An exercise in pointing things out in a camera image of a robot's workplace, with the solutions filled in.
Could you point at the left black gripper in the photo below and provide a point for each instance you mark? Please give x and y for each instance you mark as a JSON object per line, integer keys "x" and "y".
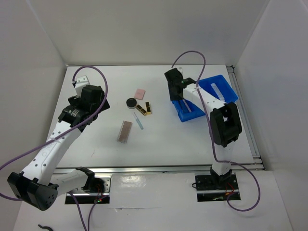
{"x": 73, "y": 100}

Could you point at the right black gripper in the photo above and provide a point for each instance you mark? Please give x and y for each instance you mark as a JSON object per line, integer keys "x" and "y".
{"x": 173, "y": 97}

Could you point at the pink slim makeup tube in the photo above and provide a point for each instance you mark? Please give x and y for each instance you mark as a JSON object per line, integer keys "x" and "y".
{"x": 186, "y": 105}

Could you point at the black gold lipstick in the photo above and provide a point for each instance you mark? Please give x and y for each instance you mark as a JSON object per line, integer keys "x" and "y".
{"x": 141, "y": 110}
{"x": 148, "y": 108}

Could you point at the white lotion bottle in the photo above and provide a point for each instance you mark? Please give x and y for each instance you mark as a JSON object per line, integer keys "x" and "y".
{"x": 218, "y": 92}

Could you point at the white blue makeup pen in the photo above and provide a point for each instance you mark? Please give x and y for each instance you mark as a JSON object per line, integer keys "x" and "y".
{"x": 138, "y": 121}

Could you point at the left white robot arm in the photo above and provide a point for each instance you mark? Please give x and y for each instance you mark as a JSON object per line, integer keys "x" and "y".
{"x": 35, "y": 184}

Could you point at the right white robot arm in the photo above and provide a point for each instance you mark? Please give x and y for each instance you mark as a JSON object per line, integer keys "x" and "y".
{"x": 222, "y": 117}

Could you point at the blue plastic organizer bin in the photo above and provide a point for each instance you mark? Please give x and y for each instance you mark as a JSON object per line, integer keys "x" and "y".
{"x": 205, "y": 84}

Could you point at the black round powder jar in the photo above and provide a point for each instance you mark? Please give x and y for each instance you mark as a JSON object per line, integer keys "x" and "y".
{"x": 131, "y": 103}

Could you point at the brown eyeshadow palette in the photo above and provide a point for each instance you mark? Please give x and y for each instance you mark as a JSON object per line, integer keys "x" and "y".
{"x": 124, "y": 132}

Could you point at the black hook bottom left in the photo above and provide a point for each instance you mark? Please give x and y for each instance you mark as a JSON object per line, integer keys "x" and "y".
{"x": 45, "y": 227}

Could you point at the aluminium rail front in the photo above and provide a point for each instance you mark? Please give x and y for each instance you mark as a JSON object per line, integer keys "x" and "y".
{"x": 159, "y": 169}

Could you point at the aluminium rail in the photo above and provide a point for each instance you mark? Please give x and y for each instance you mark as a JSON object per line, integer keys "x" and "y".
{"x": 159, "y": 169}
{"x": 257, "y": 161}

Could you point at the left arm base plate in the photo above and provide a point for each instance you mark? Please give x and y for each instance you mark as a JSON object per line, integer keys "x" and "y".
{"x": 100, "y": 194}

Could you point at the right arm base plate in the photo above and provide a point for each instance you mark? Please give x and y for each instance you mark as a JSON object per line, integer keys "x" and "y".
{"x": 208, "y": 191}

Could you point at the aluminium rail right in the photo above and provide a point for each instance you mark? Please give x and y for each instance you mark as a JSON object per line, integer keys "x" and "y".
{"x": 257, "y": 161}

